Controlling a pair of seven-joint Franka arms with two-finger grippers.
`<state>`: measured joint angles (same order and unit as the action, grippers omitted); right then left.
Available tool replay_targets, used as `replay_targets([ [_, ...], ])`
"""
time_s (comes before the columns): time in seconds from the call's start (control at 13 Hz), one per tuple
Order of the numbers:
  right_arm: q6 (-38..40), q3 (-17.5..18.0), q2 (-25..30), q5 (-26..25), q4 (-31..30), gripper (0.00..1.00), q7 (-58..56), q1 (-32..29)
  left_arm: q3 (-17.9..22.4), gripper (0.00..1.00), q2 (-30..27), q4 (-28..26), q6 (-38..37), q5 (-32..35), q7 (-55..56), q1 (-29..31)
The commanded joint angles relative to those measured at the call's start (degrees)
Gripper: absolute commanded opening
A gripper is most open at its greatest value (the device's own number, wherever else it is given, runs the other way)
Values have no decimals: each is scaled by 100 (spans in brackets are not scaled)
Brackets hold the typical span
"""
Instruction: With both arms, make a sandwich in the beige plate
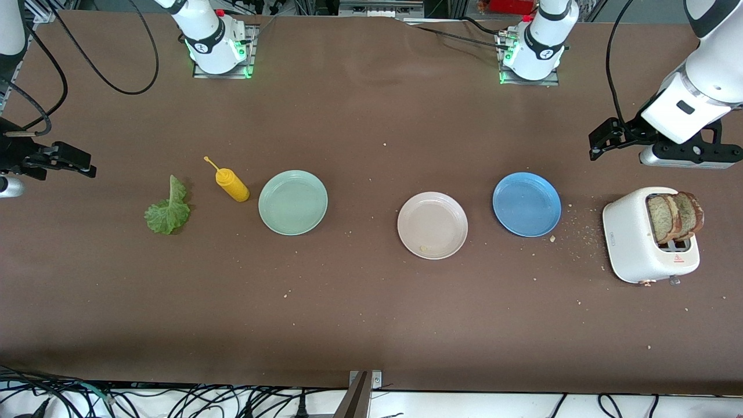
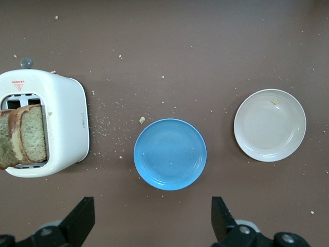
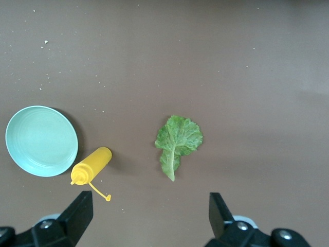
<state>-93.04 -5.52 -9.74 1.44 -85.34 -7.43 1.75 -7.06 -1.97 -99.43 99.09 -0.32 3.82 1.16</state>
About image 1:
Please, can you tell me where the aluminium frame profile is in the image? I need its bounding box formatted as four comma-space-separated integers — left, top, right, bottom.
23, 0, 79, 25

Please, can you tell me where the yellow mustard squeeze bottle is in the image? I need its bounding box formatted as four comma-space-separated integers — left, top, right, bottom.
203, 156, 251, 203

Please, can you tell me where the blue plate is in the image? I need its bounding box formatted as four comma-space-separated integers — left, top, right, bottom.
492, 172, 562, 238

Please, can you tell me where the looped black floor cable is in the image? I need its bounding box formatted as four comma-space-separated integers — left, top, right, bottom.
598, 393, 625, 418

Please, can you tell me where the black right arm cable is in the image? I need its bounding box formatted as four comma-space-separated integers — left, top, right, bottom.
0, 0, 160, 139

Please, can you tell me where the green lettuce leaf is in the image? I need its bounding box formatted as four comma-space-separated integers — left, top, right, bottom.
144, 175, 192, 236

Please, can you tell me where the brown bread slice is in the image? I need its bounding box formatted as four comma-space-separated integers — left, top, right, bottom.
673, 191, 705, 240
646, 194, 684, 244

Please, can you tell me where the long black table cable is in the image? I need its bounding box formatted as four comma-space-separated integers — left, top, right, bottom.
406, 23, 513, 52

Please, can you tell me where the beige plate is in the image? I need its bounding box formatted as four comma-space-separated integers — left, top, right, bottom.
397, 192, 469, 260

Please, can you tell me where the pale green plate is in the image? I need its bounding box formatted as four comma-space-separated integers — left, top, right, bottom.
258, 170, 329, 236

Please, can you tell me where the white toaster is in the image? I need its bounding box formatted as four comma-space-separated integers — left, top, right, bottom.
602, 186, 701, 287

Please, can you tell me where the grey metal box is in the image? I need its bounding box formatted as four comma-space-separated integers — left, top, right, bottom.
338, 0, 425, 18

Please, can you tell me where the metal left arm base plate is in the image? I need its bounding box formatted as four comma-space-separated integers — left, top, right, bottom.
497, 29, 560, 87

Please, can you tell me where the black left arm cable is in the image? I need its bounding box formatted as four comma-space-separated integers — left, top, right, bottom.
605, 0, 636, 131

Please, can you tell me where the red box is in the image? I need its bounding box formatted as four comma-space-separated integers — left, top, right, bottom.
486, 0, 538, 16

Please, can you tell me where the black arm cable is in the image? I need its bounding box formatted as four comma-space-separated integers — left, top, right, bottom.
605, 0, 636, 131
0, 0, 160, 139

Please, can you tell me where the dark metal bar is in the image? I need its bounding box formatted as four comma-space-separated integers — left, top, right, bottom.
333, 372, 373, 418

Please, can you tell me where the silver metal clamp bracket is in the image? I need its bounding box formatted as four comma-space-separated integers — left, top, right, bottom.
349, 370, 383, 391

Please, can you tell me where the teal floor cable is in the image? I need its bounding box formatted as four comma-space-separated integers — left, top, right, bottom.
70, 380, 120, 407

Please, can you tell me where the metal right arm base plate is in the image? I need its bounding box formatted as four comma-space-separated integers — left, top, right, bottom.
193, 23, 257, 80

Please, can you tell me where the short black table cable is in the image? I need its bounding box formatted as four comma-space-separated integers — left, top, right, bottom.
459, 16, 502, 38

